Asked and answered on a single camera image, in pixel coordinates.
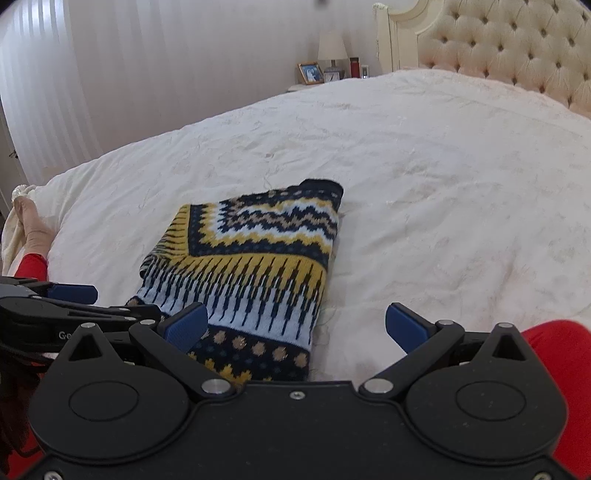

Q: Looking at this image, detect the table lamp with cream shade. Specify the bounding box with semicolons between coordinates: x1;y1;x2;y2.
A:
318;31;348;71

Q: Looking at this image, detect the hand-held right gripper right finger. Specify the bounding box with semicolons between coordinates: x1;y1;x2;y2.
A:
359;302;526;401

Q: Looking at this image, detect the person's red trouser leg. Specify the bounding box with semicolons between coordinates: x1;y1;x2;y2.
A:
14;253;49;281
522;318;591;480

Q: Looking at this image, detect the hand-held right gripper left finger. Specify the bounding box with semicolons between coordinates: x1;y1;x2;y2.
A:
69;302;238;400

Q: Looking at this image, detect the person's beige socked foot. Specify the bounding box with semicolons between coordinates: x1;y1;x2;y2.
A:
12;195;58;259

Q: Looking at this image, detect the navy yellow patterned knit sweater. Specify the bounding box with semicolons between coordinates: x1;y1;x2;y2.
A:
126;179;345;387

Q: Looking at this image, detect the cream tufted headboard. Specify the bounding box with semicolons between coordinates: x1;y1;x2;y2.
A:
373;0;591;121

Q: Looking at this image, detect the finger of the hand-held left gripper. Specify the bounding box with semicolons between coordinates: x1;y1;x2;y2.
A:
0;296;162;359
0;276;99;304

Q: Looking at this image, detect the gold photo frame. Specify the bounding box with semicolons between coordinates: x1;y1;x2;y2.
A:
298;62;326;86

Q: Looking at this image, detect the white bed with quilt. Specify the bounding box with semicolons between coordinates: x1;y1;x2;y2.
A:
0;69;591;384

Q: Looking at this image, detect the white curtain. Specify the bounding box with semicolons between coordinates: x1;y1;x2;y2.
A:
0;0;324;185

